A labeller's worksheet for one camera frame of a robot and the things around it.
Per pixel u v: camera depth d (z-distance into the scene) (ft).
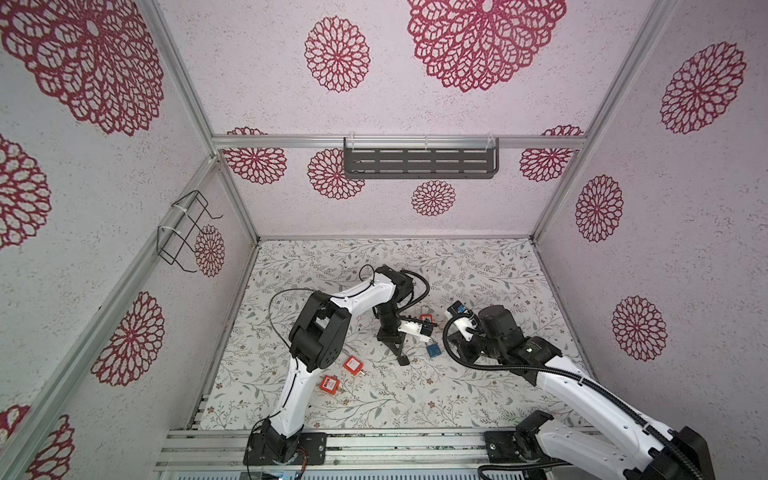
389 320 2.57
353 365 2.83
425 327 2.55
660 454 1.30
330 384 2.73
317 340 1.80
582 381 1.60
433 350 2.98
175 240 2.45
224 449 2.47
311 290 1.86
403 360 2.82
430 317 3.17
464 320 2.29
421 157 3.02
